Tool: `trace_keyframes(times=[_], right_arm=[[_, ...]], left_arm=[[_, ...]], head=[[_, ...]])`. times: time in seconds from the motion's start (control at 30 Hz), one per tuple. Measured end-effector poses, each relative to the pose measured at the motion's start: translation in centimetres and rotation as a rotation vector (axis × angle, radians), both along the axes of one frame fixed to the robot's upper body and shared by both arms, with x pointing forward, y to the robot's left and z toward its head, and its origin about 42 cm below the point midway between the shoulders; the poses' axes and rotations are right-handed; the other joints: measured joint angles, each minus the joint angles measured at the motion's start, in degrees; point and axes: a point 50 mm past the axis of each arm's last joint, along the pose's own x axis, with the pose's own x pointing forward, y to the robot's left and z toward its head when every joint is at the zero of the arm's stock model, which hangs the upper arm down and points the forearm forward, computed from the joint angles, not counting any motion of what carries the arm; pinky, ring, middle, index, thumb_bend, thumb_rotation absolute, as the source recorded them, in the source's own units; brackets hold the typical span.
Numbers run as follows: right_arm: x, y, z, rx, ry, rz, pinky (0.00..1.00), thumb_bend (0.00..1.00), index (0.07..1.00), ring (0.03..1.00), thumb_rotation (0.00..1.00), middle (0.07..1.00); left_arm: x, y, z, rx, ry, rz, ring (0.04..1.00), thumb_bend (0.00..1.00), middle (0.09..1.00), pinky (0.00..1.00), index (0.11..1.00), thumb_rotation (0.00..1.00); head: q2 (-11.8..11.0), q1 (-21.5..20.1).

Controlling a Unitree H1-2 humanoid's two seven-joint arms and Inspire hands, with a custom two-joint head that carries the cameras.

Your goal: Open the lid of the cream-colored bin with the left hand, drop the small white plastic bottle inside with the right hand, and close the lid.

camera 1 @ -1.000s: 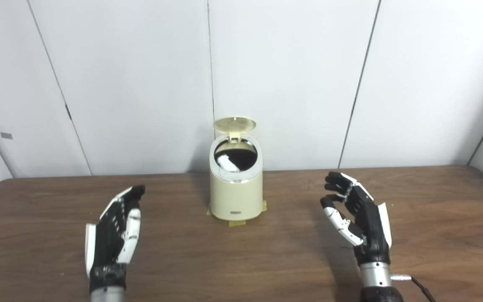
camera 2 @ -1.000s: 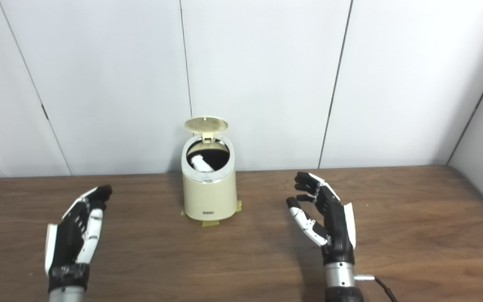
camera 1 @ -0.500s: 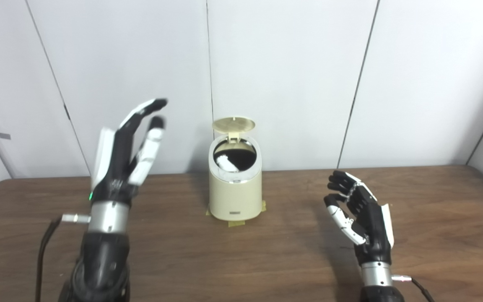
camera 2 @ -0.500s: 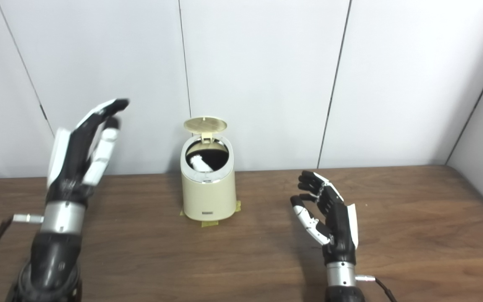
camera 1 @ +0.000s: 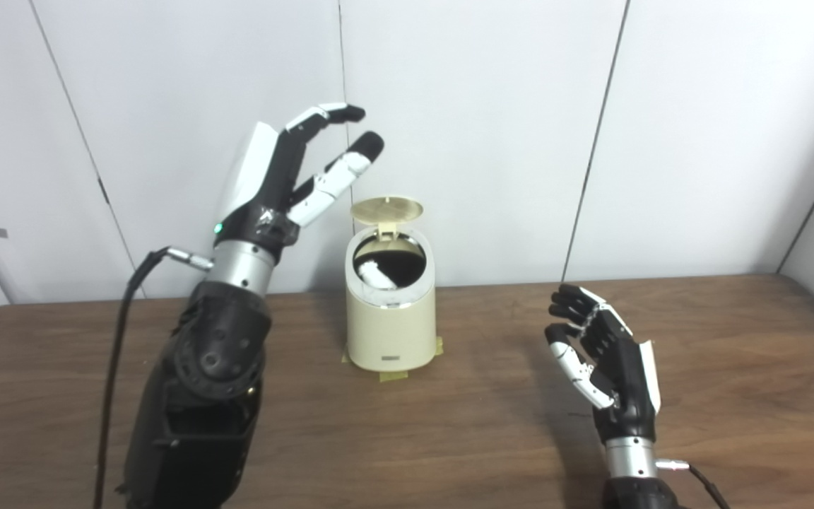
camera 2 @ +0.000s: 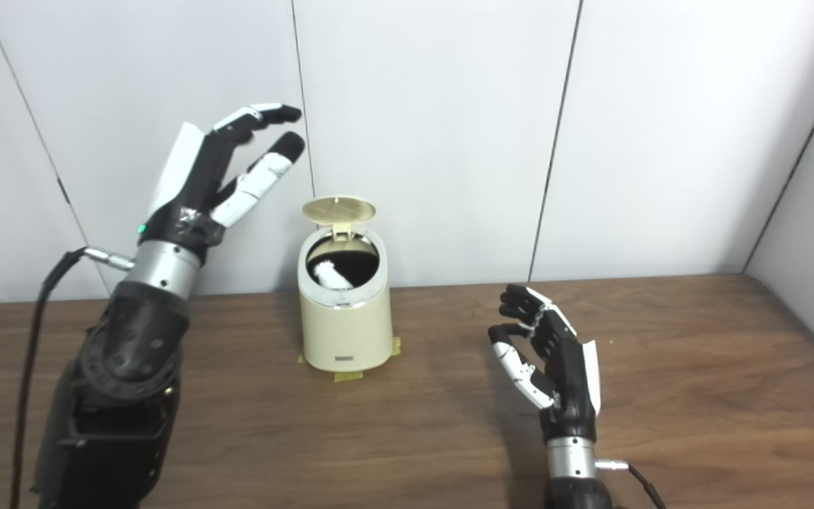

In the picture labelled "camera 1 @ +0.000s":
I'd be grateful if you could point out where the cream round bin lid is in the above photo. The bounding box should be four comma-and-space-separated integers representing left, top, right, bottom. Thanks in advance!
350, 197, 424, 240

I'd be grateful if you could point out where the small white plastic bottle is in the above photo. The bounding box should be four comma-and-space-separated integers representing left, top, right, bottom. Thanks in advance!
355, 260, 399, 289

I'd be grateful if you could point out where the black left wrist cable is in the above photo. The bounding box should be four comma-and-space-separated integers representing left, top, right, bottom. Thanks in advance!
93, 246, 213, 509

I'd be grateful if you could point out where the cream-colored round bin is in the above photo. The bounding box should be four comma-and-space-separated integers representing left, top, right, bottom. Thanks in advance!
345, 225, 437, 373

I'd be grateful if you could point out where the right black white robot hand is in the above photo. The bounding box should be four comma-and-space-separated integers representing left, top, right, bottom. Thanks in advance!
545, 284, 661, 445

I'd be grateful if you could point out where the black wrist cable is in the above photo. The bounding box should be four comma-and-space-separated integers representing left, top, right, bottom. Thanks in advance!
93, 246, 213, 509
656, 460, 733, 509

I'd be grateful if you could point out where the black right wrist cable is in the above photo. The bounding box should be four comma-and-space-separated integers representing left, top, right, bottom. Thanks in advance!
656, 460, 733, 509

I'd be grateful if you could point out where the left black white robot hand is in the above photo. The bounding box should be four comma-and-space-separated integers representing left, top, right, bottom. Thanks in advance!
213, 103, 385, 264

